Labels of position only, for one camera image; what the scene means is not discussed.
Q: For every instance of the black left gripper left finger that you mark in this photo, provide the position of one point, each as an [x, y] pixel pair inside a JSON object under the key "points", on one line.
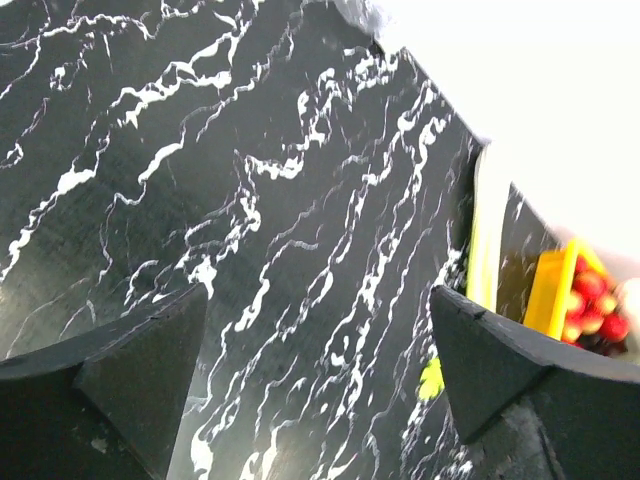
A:
{"points": [[106, 404]]}

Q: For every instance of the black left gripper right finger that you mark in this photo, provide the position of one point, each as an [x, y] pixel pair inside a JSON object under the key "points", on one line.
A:
{"points": [[530, 407]]}

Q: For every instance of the dark grape bunch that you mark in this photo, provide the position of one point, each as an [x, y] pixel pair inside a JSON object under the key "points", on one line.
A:
{"points": [[601, 346]]}

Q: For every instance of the yellow plastic tray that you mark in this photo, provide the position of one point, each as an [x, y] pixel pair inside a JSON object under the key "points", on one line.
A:
{"points": [[547, 304]]}

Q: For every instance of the red strawberries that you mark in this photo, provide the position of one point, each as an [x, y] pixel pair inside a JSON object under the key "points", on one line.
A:
{"points": [[592, 310]]}

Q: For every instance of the celery stalk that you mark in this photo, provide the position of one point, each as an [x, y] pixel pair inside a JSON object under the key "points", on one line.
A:
{"points": [[491, 184]]}

